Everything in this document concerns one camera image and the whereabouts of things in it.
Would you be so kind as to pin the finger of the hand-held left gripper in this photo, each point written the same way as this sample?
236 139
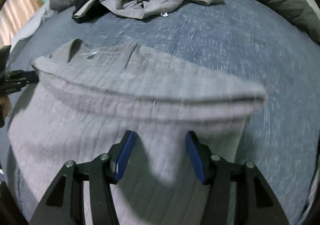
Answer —
17 85
27 74

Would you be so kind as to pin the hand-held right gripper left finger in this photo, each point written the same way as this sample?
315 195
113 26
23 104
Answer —
125 157

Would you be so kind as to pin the blue bed sheet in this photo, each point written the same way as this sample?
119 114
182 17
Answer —
225 45

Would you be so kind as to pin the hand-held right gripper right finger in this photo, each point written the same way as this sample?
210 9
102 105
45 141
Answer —
195 157

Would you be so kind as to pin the grey knit sweater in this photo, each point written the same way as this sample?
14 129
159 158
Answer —
112 95

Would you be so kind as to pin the pink curtain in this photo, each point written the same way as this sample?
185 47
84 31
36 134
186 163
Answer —
15 15

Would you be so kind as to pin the light grey blanket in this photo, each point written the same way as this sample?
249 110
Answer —
32 25

